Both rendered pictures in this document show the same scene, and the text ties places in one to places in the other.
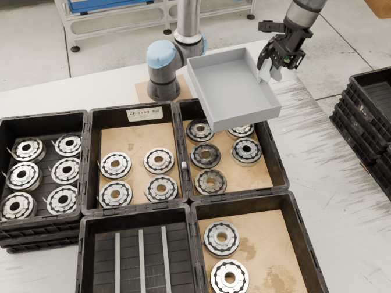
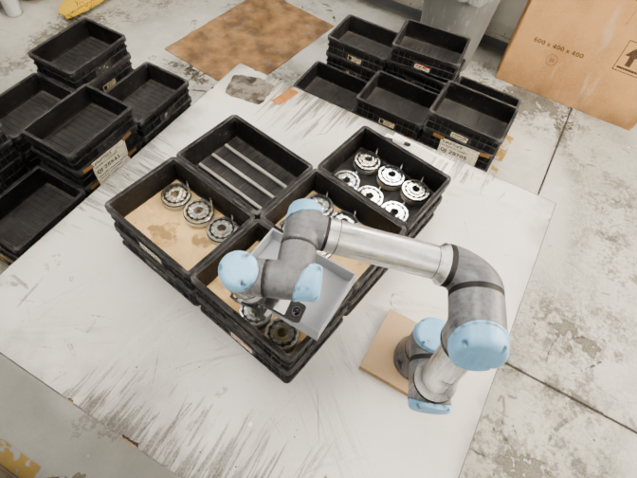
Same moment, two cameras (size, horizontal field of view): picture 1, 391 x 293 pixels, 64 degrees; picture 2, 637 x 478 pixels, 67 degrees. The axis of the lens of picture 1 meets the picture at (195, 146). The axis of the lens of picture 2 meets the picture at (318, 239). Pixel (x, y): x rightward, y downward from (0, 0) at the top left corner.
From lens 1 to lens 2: 134 cm
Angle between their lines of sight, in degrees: 63
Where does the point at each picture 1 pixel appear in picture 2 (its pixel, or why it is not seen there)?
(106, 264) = (282, 176)
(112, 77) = not seen: hidden behind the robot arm
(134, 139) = not seen: hidden behind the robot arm
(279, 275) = (167, 240)
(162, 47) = (435, 335)
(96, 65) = not seen: outside the picture
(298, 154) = (213, 399)
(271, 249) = (182, 251)
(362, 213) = (117, 376)
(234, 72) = (309, 311)
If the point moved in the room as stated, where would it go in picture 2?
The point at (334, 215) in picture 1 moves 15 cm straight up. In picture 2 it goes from (144, 354) to (133, 336)
